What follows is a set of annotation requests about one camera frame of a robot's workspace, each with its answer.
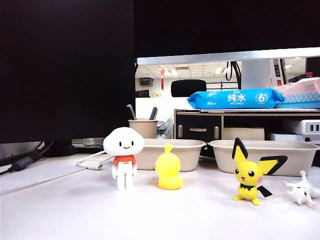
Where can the white doll with orange shirt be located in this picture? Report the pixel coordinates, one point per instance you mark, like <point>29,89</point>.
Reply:
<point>123,142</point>

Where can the yellow duck doll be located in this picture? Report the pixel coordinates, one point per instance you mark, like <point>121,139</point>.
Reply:
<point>167,172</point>

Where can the yellow and black Pichu doll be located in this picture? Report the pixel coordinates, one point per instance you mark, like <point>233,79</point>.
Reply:
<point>247,172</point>

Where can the small white cat doll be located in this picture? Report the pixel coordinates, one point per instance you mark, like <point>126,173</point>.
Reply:
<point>300,192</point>

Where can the beige paper box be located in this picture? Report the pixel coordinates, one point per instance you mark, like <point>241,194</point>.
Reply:
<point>297,157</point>
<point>185,155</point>

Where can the beige cardboard box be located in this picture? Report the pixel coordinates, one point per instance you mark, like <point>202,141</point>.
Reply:
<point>243,133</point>

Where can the flat white box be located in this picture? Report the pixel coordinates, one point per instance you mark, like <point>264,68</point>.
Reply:
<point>282,137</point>

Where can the black marker pen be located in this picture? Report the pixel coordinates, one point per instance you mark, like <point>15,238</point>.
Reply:
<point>153,113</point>

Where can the beige paper cup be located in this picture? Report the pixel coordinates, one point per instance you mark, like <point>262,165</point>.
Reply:
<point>147,128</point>

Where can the silver tipped pen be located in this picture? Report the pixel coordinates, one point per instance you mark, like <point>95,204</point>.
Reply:
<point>131,112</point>

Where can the wooden desk shelf organizer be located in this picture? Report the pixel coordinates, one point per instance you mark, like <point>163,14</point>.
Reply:
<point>197,125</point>

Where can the black office chair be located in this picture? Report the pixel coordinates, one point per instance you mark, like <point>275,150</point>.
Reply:
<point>187,87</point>

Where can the red hanging ornament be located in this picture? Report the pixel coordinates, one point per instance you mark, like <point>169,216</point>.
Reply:
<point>162,72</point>

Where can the blue wet wipes pack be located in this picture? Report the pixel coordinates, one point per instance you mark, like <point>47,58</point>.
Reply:
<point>225,98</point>

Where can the silver flat laptop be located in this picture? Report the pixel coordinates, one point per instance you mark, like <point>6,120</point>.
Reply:
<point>250,110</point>

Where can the black monitor stand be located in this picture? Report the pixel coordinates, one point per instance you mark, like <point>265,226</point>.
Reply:
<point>62,150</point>

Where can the large black computer monitor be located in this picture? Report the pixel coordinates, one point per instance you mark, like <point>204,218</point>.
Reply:
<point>62,75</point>

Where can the black monitor with silver bezel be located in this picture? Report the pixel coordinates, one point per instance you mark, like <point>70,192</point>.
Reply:
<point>225,25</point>

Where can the pink tissue pack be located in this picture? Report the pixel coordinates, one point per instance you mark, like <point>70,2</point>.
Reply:
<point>302,92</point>

